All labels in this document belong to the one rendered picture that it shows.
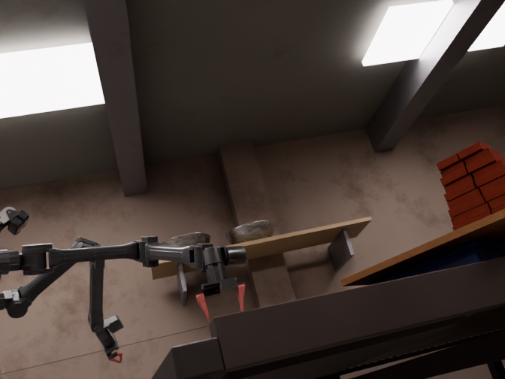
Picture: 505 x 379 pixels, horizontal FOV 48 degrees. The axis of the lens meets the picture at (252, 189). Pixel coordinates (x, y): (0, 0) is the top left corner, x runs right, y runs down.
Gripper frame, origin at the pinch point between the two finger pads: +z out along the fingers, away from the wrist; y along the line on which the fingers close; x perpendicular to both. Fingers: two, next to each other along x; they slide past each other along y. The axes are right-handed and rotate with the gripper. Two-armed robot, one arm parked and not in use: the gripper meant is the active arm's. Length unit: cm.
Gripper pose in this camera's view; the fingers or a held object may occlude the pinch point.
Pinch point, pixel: (225, 314)
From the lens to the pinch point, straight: 165.3
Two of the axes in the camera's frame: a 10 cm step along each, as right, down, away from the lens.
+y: -9.7, 1.8, -1.6
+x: 0.7, -4.2, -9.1
